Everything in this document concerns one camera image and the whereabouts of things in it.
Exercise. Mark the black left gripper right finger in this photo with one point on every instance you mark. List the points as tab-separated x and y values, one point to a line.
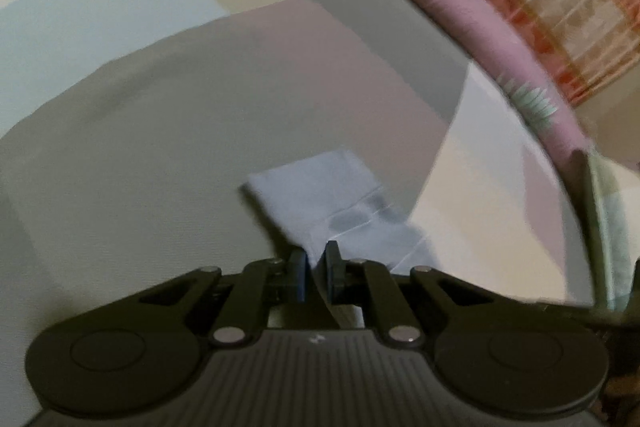
501	356

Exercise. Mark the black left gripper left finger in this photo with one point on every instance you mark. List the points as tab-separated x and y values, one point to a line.
133	355

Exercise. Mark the light blue patterned garment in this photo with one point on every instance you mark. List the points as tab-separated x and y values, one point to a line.
335	197

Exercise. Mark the pastel checked pillow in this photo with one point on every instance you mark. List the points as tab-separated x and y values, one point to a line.
611	200

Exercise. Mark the pastel colour-block bed sheet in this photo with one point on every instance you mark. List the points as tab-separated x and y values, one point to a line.
129	129

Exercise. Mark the purple floral quilt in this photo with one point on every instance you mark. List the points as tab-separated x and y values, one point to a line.
496	46

